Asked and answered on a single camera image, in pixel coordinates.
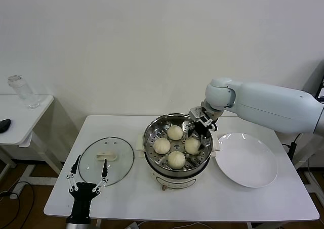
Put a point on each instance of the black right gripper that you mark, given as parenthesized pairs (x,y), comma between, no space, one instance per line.
(202,131)

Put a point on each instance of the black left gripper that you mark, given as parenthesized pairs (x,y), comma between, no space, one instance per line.
(82,193)

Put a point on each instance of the white steamed baozi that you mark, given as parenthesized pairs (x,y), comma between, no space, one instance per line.
(175,133)
(176,160)
(192,146)
(162,146)

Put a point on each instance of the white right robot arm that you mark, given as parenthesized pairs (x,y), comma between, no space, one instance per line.
(265,102)

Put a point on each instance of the perforated stainless steel steamer basket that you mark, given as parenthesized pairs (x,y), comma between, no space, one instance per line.
(152,128)

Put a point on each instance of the white electric cooker pot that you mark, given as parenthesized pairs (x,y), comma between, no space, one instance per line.
(174,182)

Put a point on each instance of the white round plate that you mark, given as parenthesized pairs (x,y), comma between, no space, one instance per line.
(245,160)

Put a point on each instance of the black computer mouse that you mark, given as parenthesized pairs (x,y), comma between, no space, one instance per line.
(4,126)

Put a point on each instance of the clear plastic water bottle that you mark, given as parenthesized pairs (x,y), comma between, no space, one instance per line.
(24,91)

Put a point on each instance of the white side table with laptop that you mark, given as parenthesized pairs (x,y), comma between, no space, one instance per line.
(303,160)

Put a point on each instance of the dark laptop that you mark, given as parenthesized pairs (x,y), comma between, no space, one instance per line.
(321,88)

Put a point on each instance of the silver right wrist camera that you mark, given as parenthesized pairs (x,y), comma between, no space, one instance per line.
(200,114)

